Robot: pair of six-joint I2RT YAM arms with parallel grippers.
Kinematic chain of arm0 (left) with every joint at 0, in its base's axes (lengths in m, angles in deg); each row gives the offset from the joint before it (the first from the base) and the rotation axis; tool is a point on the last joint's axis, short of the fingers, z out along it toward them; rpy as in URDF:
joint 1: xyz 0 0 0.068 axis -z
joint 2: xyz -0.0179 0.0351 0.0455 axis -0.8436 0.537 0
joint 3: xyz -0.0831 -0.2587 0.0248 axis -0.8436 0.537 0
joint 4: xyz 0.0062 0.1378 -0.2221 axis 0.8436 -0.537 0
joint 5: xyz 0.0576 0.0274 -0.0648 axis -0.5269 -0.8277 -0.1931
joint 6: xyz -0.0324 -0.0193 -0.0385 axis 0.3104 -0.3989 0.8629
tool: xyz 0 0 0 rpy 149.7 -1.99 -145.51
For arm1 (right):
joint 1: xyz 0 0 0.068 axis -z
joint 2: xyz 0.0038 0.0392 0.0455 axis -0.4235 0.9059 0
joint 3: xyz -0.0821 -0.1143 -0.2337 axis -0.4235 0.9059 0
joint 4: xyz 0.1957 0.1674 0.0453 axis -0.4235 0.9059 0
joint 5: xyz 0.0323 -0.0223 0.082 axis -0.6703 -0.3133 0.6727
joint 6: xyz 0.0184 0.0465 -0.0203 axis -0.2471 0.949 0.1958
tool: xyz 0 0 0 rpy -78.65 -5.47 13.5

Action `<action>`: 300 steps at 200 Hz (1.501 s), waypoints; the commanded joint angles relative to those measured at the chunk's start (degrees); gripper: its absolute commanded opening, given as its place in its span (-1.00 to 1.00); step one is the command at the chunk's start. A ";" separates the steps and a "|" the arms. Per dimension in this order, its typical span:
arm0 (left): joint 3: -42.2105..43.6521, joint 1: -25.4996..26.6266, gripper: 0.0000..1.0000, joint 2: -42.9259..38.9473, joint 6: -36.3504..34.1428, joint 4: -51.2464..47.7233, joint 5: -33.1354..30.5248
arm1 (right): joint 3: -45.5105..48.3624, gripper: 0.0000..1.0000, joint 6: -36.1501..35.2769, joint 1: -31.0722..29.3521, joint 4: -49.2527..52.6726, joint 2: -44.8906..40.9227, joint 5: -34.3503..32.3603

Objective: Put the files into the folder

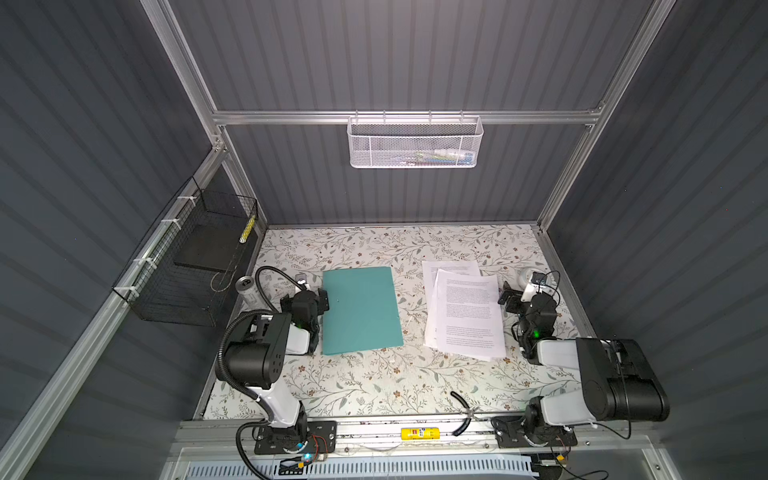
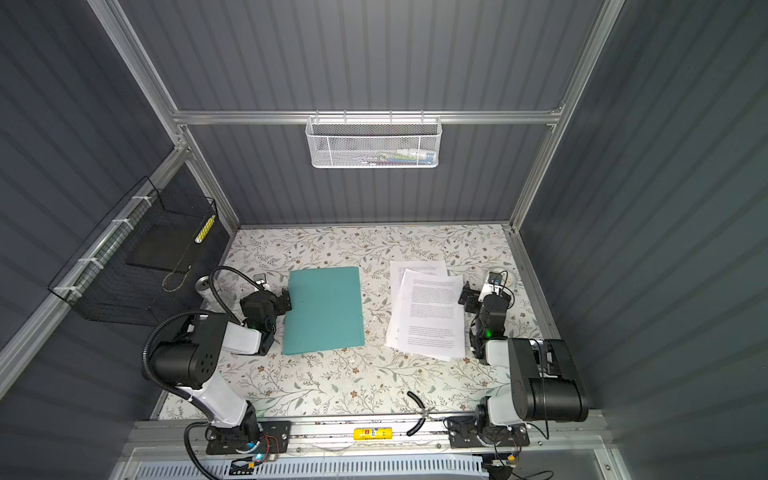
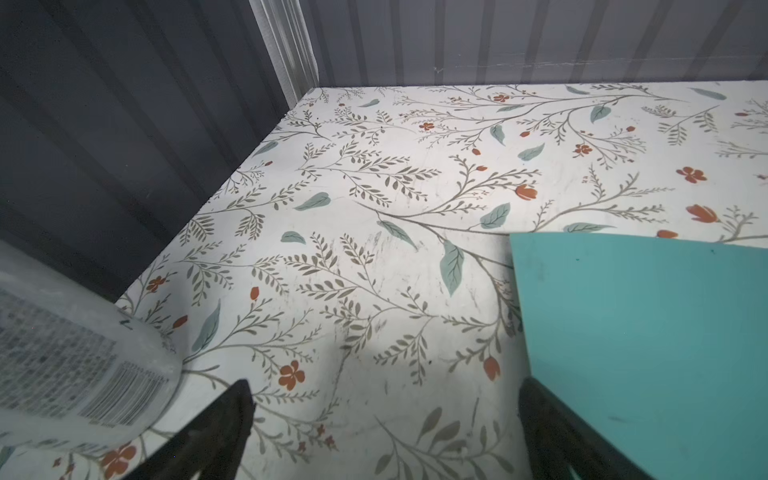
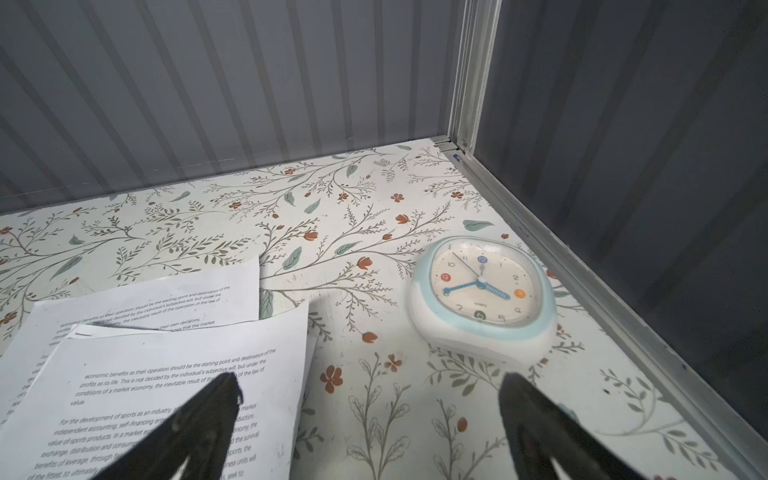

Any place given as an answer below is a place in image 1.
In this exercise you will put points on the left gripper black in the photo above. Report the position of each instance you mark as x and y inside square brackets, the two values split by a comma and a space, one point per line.
[309, 301]

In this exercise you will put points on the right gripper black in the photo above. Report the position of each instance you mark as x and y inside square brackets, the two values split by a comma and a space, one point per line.
[517, 300]

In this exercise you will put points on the printed paper sheet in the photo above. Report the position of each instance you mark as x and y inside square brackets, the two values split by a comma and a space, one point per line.
[431, 269]
[469, 320]

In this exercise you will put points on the teal green file folder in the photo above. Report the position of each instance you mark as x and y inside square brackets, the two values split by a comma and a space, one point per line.
[363, 311]

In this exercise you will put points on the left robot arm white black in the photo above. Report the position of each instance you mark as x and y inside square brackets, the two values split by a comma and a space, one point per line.
[254, 347]

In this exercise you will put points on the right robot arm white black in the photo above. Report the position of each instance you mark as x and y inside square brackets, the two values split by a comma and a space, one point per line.
[617, 383]

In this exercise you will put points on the silver drink can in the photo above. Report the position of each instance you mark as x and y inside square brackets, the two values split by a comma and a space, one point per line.
[248, 292]

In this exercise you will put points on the yellow marker in black basket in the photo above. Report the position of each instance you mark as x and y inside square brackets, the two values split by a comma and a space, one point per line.
[247, 230]

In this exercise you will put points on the black pad in basket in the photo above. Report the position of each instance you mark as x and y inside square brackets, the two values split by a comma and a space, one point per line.
[210, 248]

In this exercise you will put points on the pens in white basket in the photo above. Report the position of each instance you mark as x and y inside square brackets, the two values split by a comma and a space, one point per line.
[440, 157]

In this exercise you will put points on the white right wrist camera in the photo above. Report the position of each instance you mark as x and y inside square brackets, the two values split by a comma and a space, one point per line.
[531, 290]

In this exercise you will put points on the black wire mesh basket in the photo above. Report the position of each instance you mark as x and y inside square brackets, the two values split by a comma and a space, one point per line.
[186, 272]

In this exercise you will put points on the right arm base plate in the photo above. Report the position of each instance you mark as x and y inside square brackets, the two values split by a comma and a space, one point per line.
[517, 431]

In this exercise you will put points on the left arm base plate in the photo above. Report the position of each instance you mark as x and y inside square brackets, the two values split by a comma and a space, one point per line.
[312, 437]

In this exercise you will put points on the white perforated cable tray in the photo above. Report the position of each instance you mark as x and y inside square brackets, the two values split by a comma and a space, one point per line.
[400, 467]

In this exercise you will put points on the yellow label on rail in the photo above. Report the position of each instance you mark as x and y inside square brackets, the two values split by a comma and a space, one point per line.
[420, 433]

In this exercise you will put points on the white wire mesh basket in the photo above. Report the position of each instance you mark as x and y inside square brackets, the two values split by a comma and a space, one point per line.
[376, 142]

